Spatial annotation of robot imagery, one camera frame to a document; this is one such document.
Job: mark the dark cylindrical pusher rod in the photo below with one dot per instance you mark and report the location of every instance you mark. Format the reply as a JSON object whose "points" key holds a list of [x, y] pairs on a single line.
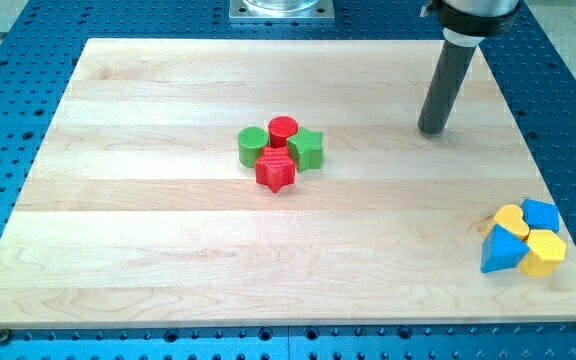
{"points": [[448, 76]]}

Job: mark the wooden board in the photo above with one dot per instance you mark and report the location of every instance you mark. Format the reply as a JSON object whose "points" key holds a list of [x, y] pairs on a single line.
{"points": [[137, 211]]}

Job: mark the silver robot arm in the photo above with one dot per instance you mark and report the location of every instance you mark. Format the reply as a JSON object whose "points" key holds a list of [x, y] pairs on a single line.
{"points": [[466, 23]]}

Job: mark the blue triangle block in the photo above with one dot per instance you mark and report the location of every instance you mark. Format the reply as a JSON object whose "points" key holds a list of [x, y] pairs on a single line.
{"points": [[501, 250]]}

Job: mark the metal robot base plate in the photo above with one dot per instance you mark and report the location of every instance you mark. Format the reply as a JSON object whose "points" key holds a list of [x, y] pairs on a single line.
{"points": [[281, 9]]}

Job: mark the yellow heart block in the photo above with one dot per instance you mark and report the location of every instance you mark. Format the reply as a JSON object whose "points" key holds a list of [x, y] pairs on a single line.
{"points": [[511, 218]]}

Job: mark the left board clamp screw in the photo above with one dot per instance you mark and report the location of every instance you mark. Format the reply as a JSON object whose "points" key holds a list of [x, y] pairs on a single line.
{"points": [[5, 336]]}

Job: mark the green star block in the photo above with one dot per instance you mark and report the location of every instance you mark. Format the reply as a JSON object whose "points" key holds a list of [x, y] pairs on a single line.
{"points": [[306, 149]]}

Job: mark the red star block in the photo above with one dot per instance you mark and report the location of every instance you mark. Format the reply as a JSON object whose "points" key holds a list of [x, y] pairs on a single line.
{"points": [[275, 168]]}

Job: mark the yellow hexagon block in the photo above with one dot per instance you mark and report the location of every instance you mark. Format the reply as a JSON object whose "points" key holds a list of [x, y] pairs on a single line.
{"points": [[546, 252]]}

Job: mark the blue cube block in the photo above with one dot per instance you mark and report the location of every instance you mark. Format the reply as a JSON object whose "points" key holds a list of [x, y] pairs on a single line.
{"points": [[540, 215]]}

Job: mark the red cylinder block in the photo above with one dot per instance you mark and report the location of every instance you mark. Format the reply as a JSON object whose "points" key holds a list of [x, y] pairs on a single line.
{"points": [[280, 129]]}

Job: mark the green cylinder block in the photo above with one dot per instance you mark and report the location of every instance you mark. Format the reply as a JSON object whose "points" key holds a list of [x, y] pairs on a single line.
{"points": [[251, 141]]}

